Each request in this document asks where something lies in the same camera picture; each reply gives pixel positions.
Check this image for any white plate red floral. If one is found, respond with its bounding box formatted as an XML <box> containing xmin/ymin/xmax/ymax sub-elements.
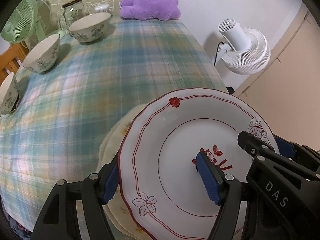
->
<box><xmin>118</xmin><ymin>88</ymin><xmax>277</xmax><ymax>239</ymax></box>

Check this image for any floral bowl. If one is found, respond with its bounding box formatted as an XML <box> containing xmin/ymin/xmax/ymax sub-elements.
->
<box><xmin>0</xmin><ymin>73</ymin><xmax>19</xmax><ymax>115</ymax></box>
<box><xmin>22</xmin><ymin>34</ymin><xmax>60</xmax><ymax>73</ymax></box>
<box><xmin>68</xmin><ymin>12</ymin><xmax>112</xmax><ymax>43</ymax></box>

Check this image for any cream plate underneath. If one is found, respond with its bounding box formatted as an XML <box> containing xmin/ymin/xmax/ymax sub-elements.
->
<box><xmin>97</xmin><ymin>104</ymin><xmax>151</xmax><ymax>239</ymax></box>

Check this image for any plaid tablecloth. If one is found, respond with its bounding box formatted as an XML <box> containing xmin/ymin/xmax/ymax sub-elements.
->
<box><xmin>1</xmin><ymin>17</ymin><xmax>226</xmax><ymax>230</ymax></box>

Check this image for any white floor fan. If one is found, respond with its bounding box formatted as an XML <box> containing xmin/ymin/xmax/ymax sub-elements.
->
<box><xmin>214</xmin><ymin>18</ymin><xmax>271</xmax><ymax>75</ymax></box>

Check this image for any wooden bed headboard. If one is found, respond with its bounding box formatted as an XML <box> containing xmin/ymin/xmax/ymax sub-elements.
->
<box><xmin>0</xmin><ymin>41</ymin><xmax>29</xmax><ymax>83</ymax></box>

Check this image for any purple plush toy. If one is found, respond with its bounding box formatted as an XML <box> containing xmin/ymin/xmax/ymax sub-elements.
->
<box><xmin>119</xmin><ymin>0</ymin><xmax>181</xmax><ymax>21</ymax></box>

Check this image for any green desk fan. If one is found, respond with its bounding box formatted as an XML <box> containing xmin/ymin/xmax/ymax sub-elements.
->
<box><xmin>1</xmin><ymin>0</ymin><xmax>67</xmax><ymax>50</ymax></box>

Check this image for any cotton swab container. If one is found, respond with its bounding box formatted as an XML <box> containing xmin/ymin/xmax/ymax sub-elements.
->
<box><xmin>94</xmin><ymin>3</ymin><xmax>110</xmax><ymax>13</ymax></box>

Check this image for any glass jar black lid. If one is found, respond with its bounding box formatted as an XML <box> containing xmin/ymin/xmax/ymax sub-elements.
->
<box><xmin>58</xmin><ymin>0</ymin><xmax>85</xmax><ymax>30</ymax></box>

